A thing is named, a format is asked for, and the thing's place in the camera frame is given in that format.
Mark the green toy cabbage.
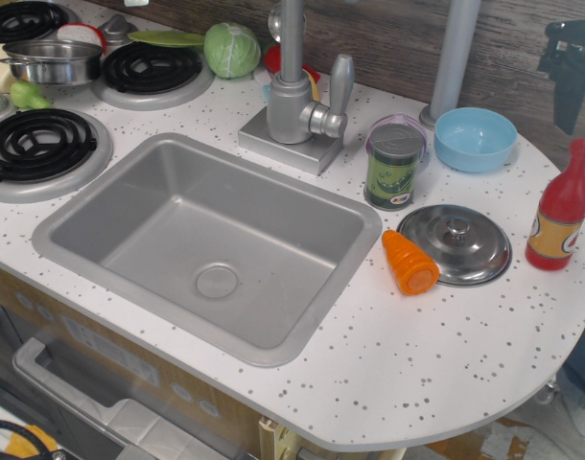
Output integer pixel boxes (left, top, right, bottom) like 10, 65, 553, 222
203, 22, 261, 80

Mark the rear left black burner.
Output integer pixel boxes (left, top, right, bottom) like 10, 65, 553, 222
0, 1, 79, 44

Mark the silver metal pot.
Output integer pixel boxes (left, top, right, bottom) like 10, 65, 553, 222
0, 39, 104, 85

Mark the green pea can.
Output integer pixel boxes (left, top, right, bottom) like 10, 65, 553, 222
364, 124, 426, 211

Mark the rear right black burner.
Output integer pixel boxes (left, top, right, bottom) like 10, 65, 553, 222
92, 42, 214, 111

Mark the green toy plate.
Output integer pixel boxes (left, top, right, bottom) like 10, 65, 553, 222
128, 31, 205, 48

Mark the red white toy food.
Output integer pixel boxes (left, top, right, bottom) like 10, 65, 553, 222
57, 23, 106, 53

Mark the black burner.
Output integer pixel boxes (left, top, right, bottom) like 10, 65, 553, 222
92, 42, 214, 111
0, 1, 79, 44
0, 108, 113, 204

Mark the oven door handle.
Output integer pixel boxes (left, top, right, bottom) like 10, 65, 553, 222
13, 337, 252, 459

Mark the red toy ketchup bottle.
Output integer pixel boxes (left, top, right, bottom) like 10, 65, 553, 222
526, 138, 585, 270

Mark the silver toy faucet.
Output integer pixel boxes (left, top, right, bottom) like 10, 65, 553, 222
238, 1, 355, 175

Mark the silver pot lid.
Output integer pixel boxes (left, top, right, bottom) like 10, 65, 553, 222
397, 205, 512, 288

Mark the yellow black cable object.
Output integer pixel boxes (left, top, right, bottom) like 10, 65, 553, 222
0, 420, 54, 460

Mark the silver stove knob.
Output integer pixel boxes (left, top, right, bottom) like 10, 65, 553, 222
98, 14, 138, 47

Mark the green toy pepper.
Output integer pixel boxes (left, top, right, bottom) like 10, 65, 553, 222
10, 80, 51, 109

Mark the orange toy carrot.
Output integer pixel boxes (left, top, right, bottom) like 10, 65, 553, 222
382, 230, 440, 295

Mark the grey support pole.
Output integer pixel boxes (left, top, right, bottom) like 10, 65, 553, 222
419, 0, 481, 129

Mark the front left black burner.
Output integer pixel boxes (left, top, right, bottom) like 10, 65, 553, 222
0, 108, 113, 204

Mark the grey toy sink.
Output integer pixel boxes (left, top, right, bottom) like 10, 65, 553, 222
33, 133, 382, 367

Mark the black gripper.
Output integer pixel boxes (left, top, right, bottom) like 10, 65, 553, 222
538, 19, 585, 134

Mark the light blue bowl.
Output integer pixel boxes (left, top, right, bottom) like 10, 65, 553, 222
433, 107, 518, 173

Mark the red toy item behind faucet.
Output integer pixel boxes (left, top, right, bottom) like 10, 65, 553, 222
263, 44, 321, 83

